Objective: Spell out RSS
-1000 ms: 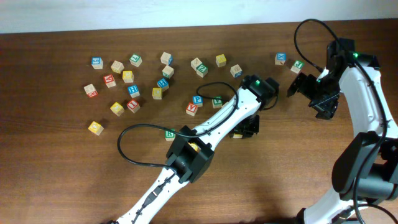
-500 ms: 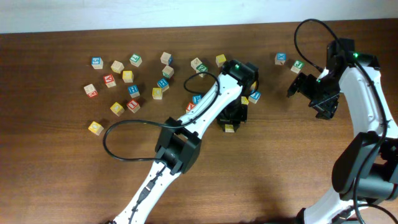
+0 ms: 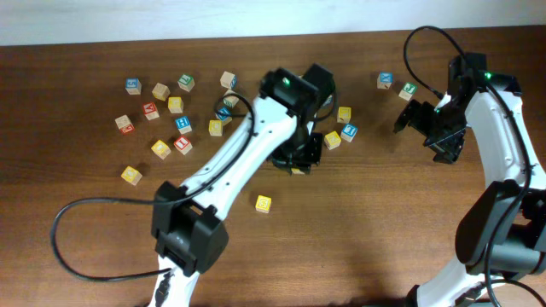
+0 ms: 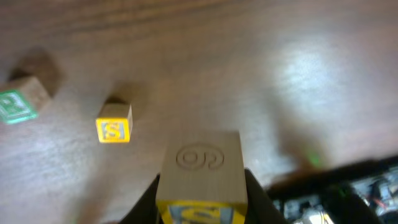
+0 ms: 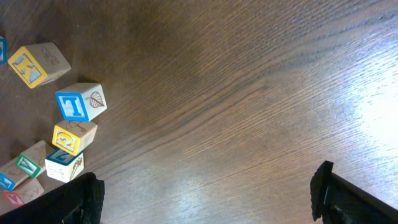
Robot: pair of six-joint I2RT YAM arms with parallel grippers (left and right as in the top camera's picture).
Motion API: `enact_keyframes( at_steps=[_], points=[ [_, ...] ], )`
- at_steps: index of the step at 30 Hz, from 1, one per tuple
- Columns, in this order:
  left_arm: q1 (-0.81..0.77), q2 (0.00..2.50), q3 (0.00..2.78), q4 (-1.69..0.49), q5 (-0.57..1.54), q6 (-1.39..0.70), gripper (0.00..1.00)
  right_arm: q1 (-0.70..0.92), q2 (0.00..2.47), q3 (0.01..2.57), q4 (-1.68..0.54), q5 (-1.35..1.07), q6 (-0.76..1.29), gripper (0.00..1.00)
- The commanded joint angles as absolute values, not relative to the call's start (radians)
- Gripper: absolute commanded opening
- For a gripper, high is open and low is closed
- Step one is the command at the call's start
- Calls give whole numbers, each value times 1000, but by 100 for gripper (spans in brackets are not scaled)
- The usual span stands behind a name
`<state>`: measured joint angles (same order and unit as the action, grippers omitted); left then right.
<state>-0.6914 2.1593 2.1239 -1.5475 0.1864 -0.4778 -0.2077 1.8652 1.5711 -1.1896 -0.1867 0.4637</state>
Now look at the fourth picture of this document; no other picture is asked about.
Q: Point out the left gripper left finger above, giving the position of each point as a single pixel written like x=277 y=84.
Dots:
x=145 y=210

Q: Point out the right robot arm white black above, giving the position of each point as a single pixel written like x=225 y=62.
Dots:
x=365 y=192

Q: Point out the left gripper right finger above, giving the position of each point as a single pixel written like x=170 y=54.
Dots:
x=261 y=209

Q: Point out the yellow S block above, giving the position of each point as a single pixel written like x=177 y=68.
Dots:
x=114 y=123
x=202 y=179

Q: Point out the green R block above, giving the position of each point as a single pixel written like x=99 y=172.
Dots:
x=23 y=99

